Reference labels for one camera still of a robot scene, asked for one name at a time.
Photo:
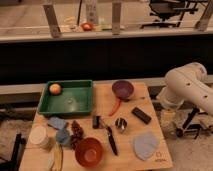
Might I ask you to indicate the black rectangular eraser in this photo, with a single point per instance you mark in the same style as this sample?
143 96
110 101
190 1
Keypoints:
141 115

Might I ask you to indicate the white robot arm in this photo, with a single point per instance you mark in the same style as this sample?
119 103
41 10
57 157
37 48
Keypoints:
186 83

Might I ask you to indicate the green plastic tray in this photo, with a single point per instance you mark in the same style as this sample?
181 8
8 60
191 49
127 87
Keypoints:
75 99

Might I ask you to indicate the purple bowl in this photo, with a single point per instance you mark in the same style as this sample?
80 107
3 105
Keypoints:
122 89

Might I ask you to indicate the red chili pepper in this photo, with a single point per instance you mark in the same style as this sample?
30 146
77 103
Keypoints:
115 107

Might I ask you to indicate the small black box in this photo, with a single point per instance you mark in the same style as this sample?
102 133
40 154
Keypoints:
96 122

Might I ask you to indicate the shiny metal clip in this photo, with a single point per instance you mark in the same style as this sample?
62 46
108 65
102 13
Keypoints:
121 124

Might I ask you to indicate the yellow-red apple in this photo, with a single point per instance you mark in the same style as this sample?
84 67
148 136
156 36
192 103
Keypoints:
55 89

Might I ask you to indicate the brown grape bunch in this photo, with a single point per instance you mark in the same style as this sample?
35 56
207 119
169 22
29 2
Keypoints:
77 135

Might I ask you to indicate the blue sponge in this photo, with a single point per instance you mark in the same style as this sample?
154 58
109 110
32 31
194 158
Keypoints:
57 123

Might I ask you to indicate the red round background object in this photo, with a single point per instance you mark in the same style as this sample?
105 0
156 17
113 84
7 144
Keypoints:
87 26

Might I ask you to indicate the blue round cloth ball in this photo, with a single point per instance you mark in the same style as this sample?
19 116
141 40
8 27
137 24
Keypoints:
63 137

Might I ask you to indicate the orange-red bowl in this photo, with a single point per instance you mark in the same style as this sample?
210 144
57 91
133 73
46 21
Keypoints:
89 152

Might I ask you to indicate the light blue cloth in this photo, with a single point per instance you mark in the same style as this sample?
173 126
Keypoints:
144 145

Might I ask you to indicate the black clamp stand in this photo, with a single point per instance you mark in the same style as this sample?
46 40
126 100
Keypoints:
188 127

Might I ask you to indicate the yellow banana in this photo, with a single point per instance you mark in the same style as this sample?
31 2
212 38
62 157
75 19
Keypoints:
55 160

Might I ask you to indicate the black office chair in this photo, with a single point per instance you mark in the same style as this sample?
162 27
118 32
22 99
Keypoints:
170 13

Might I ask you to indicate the black handled knife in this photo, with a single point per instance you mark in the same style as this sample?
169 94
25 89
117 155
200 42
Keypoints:
111 140

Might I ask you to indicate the black chair frame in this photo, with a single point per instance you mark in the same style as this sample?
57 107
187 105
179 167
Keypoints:
11 165

